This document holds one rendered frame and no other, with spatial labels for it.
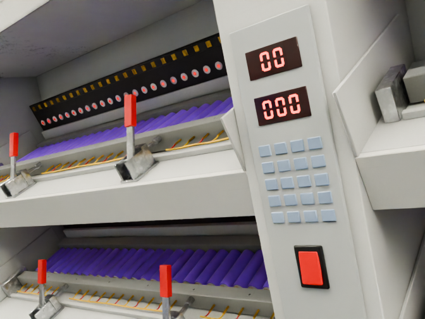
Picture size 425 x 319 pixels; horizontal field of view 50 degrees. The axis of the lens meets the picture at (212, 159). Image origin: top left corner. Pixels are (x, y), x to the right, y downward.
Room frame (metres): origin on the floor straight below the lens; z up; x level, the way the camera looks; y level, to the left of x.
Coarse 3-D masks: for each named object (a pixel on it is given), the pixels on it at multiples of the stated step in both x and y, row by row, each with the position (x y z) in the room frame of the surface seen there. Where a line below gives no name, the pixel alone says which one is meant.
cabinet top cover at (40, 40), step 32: (32, 0) 0.54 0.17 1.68; (64, 0) 0.53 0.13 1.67; (96, 0) 0.55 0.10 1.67; (128, 0) 0.57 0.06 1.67; (160, 0) 0.59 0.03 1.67; (192, 0) 0.62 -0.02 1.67; (0, 32) 0.60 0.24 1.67; (32, 32) 0.62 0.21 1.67; (64, 32) 0.65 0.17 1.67; (96, 32) 0.69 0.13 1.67; (128, 32) 0.72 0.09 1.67; (0, 64) 0.76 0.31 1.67; (32, 64) 0.80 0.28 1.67
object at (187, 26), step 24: (408, 0) 0.47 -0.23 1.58; (168, 24) 0.68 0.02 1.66; (192, 24) 0.65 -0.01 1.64; (216, 24) 0.62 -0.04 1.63; (120, 48) 0.75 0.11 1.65; (144, 48) 0.72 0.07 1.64; (168, 48) 0.68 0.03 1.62; (48, 72) 0.89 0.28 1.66; (72, 72) 0.84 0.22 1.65; (96, 72) 0.80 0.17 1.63; (48, 96) 0.90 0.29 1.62
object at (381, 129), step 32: (384, 32) 0.40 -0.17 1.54; (384, 64) 0.38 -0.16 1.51; (416, 64) 0.44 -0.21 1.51; (352, 96) 0.32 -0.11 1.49; (384, 96) 0.34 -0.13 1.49; (416, 96) 0.35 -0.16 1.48; (352, 128) 0.31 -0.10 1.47; (384, 128) 0.34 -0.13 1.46; (416, 128) 0.32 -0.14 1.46; (384, 160) 0.30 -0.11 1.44; (416, 160) 0.29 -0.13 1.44; (384, 192) 0.32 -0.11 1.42; (416, 192) 0.30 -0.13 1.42
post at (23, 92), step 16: (0, 80) 0.86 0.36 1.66; (16, 80) 0.88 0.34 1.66; (32, 80) 0.91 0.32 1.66; (0, 96) 0.85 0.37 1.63; (16, 96) 0.88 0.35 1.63; (32, 96) 0.90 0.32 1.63; (0, 112) 0.85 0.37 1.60; (16, 112) 0.87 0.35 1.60; (32, 112) 0.90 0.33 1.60; (0, 128) 0.84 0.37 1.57; (16, 128) 0.87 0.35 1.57; (32, 128) 0.89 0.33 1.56; (0, 144) 0.84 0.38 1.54; (0, 240) 0.81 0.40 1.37; (16, 240) 0.83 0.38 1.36; (32, 240) 0.85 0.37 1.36; (0, 256) 0.80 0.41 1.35
